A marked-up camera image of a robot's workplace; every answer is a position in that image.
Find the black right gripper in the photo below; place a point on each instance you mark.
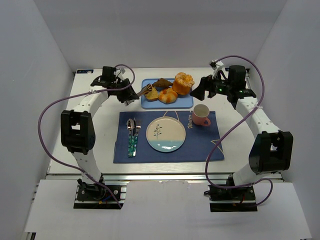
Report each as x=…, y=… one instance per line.
x=205, y=86

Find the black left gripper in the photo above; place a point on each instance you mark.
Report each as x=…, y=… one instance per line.
x=128, y=94

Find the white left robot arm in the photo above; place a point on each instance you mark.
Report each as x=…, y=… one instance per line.
x=77, y=128

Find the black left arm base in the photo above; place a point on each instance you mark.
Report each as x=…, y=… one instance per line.
x=93, y=196

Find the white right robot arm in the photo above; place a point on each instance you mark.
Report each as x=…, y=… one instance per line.
x=272, y=148

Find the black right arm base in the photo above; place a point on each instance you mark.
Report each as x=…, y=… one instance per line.
x=222, y=200

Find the tall orange muffin bread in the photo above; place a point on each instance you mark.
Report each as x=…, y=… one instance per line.
x=183, y=83

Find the blue tray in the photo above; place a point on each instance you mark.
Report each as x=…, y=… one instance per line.
x=182, y=102

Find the pink mug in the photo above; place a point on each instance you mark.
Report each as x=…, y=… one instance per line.
x=200, y=115

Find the round orange glazed bun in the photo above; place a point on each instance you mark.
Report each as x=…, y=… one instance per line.
x=167, y=96

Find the dark brown croissant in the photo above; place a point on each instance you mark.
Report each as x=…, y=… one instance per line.
x=162, y=83

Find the dark blue placemat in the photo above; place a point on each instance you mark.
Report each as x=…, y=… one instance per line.
x=199, y=139

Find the round pink blue plate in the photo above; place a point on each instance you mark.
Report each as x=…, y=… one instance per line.
x=165, y=134

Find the blue label sticker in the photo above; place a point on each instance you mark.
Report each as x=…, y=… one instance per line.
x=84, y=71

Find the spoon with teal handle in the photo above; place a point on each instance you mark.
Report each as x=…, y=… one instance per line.
x=130, y=128

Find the fork with teal handle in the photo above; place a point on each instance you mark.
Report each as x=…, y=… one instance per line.
x=138, y=128

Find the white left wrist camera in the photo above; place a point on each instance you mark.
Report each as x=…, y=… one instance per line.
x=119, y=73

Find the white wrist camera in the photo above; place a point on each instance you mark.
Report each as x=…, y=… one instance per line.
x=216, y=65
x=119, y=73

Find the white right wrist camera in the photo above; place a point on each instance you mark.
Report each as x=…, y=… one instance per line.
x=216, y=65

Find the knife with teal handle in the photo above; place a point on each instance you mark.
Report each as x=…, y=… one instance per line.
x=133, y=137

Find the aluminium table frame rail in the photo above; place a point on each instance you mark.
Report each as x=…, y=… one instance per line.
x=218, y=170

